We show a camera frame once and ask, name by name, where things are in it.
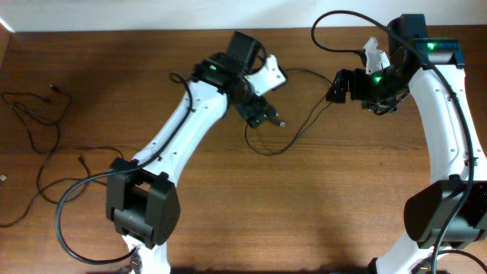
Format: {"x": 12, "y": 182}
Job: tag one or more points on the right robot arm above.
{"x": 449, "y": 214}

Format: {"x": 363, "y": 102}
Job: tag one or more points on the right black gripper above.
{"x": 357, "y": 77}

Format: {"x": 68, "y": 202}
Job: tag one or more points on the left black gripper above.
{"x": 256, "y": 110}

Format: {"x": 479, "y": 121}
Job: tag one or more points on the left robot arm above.
{"x": 142, "y": 200}

